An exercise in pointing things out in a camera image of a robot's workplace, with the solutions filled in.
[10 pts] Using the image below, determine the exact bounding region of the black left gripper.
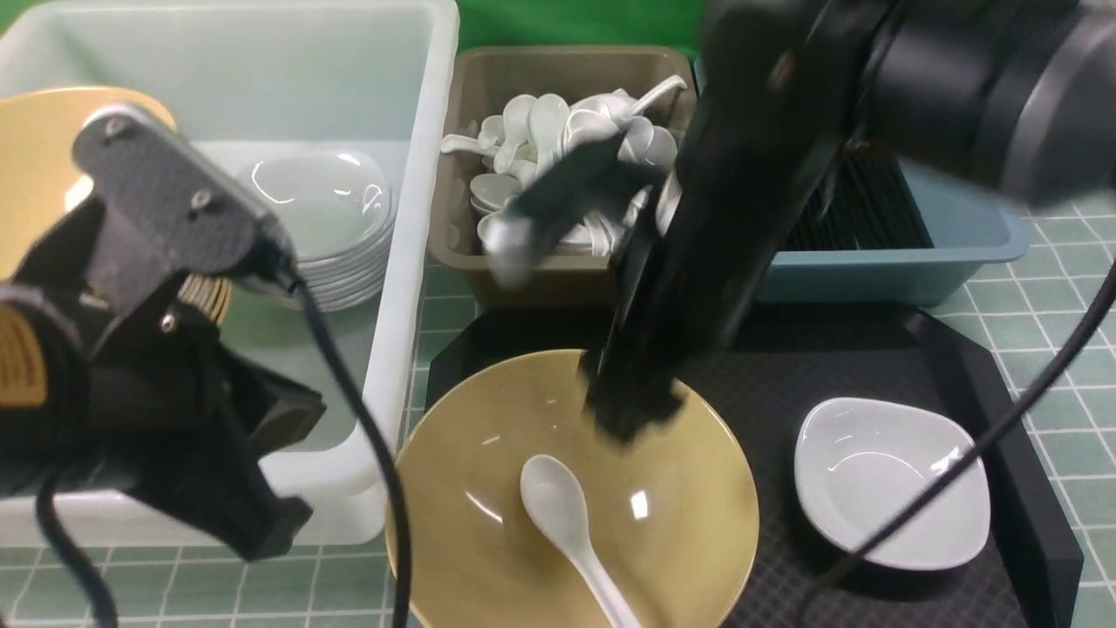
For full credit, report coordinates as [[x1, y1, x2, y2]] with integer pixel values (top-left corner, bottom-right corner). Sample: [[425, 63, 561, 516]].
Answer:
[[3, 196, 324, 562]]

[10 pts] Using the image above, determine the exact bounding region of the green backdrop cloth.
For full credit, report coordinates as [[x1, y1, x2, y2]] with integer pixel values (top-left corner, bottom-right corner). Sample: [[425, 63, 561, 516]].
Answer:
[[0, 0, 716, 55]]

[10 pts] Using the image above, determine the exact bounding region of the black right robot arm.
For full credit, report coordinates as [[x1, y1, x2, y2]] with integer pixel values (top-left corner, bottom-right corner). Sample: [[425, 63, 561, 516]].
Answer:
[[485, 1, 1113, 446]]

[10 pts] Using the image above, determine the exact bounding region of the stack of tan bowls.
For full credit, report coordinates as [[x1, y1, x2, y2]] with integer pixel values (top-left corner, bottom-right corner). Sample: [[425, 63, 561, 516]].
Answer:
[[1, 85, 176, 281]]

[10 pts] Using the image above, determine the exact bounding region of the white sauce dish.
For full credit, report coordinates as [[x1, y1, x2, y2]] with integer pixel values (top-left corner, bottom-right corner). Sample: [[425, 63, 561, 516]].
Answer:
[[793, 397, 991, 572]]

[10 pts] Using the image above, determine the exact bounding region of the stack of white dishes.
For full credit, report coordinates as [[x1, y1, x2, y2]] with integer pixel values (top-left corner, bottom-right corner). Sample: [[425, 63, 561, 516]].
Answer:
[[235, 149, 396, 311]]

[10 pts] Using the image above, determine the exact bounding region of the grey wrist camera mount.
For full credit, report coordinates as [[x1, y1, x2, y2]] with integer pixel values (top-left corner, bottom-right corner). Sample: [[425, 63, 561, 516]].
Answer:
[[71, 102, 299, 297]]

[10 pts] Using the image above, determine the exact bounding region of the tan noodle bowl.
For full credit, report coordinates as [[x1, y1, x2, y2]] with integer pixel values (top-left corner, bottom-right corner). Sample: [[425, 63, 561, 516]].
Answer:
[[396, 350, 759, 627]]

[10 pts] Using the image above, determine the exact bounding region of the black camera cable left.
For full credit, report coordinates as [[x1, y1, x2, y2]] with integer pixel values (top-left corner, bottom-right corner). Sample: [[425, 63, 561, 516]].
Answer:
[[33, 262, 412, 628]]

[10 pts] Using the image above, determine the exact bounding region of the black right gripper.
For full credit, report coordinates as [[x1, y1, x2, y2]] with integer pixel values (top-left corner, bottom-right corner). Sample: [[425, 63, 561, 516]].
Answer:
[[481, 1, 881, 445]]

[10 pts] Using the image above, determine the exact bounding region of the black plastic serving tray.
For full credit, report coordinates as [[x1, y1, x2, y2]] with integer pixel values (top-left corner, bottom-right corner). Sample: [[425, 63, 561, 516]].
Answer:
[[424, 303, 1083, 628]]

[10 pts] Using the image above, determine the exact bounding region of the black camera cable right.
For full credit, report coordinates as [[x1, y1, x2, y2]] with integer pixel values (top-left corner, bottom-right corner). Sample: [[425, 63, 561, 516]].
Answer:
[[795, 262, 1116, 628]]

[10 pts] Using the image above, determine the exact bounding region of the white ceramic soup spoon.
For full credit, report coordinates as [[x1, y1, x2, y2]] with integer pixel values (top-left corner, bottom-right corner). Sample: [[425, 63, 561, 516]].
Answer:
[[520, 454, 641, 627]]

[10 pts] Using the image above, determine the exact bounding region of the black camera cable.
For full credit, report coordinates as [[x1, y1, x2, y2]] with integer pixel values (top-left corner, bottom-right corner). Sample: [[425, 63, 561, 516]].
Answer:
[[33, 262, 412, 628], [795, 262, 1116, 628]]

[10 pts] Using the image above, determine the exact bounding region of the large white plastic tub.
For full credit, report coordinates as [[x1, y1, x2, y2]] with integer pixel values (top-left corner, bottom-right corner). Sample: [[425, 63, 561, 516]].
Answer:
[[1, 1, 459, 545]]

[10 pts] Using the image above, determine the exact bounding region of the bundle of black chopsticks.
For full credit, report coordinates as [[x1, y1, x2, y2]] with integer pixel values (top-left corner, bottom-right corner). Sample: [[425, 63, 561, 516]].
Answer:
[[781, 151, 934, 253]]

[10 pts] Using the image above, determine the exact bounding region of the brown plastic spoon bin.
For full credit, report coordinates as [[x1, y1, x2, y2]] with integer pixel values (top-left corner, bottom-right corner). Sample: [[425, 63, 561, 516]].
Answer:
[[429, 46, 698, 309]]

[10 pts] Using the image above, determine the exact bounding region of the pile of white spoons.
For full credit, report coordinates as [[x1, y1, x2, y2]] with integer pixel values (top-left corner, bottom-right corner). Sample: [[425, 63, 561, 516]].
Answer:
[[441, 75, 687, 253]]

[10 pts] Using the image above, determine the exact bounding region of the blue plastic chopstick bin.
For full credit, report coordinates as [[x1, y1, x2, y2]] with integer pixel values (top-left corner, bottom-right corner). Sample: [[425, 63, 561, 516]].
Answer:
[[759, 160, 1030, 306]]

